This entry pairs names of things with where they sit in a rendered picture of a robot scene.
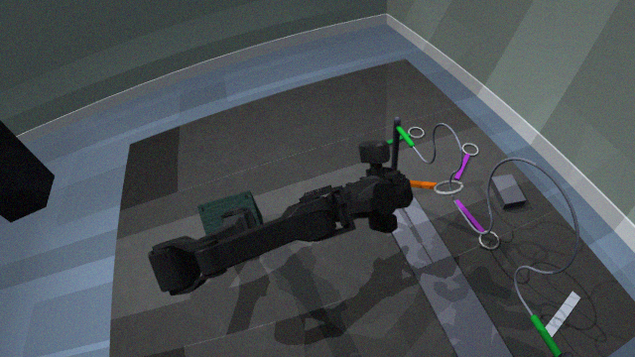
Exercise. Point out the purple handle with white loop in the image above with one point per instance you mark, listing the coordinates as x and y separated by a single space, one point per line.
465 159
477 225

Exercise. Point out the orange handle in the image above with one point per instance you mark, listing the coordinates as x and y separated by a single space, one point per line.
434 186

